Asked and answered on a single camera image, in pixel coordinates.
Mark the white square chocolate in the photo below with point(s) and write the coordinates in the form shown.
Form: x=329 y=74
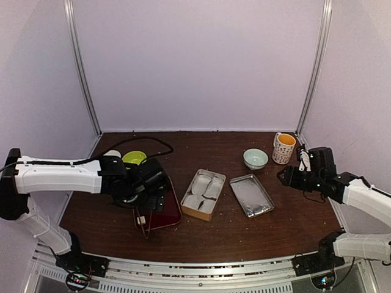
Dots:
x=141 y=220

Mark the metal tongs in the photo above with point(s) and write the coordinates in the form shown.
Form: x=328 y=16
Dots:
x=147 y=228

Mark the white and navy bowl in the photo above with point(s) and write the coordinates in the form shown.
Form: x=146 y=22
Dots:
x=113 y=153

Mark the circuit board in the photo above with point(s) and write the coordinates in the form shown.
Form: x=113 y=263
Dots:
x=323 y=282
x=77 y=281

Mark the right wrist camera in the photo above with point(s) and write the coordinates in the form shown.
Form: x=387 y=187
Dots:
x=303 y=158

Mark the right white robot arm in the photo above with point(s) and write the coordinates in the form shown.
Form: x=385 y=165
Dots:
x=357 y=193

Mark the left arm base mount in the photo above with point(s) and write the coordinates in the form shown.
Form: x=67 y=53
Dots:
x=77 y=261

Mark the left circuit board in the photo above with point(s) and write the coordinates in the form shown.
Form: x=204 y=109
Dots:
x=77 y=281

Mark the bear printed tin lid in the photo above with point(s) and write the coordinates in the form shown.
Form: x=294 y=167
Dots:
x=251 y=195

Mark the aluminium frame post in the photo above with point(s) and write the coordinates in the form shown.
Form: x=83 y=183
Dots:
x=80 y=70
x=323 y=36

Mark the tin box with paper cups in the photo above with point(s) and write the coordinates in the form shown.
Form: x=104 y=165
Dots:
x=202 y=195

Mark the red lacquer tray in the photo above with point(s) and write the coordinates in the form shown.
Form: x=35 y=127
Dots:
x=171 y=214

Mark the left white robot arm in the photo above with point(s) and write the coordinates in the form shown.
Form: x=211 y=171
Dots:
x=23 y=175

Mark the right circuit board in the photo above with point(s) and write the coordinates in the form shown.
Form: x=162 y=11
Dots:
x=323 y=282

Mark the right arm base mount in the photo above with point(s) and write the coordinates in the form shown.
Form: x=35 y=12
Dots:
x=314 y=262

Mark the left aluminium frame post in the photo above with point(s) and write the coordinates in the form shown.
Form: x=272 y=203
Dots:
x=80 y=70

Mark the front aluminium rail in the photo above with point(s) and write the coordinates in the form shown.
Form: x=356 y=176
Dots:
x=268 y=275

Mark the patterned mug orange inside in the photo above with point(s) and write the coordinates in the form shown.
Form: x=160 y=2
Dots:
x=283 y=147

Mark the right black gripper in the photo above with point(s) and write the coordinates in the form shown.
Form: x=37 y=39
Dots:
x=291 y=179

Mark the right aluminium frame post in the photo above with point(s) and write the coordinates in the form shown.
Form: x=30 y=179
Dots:
x=323 y=36

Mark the pale blue ceramic bowl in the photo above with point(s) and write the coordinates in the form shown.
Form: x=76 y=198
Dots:
x=255 y=159

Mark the lime green bowl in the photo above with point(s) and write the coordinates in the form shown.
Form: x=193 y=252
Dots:
x=133 y=159

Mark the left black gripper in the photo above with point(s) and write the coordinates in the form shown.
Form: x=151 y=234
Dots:
x=155 y=201

